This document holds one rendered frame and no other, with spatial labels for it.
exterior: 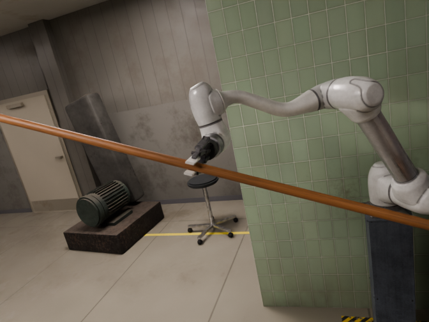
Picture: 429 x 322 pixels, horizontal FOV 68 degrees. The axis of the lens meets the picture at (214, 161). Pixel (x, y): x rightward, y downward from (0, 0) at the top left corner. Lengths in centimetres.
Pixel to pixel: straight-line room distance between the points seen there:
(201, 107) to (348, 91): 57
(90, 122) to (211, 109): 362
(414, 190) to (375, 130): 34
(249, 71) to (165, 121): 286
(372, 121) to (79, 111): 407
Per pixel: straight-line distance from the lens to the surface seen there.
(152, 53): 480
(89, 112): 472
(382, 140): 148
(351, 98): 133
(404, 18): 219
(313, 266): 259
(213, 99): 126
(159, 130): 490
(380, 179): 180
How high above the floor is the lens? 188
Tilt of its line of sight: 15 degrees down
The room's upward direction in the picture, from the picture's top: 12 degrees counter-clockwise
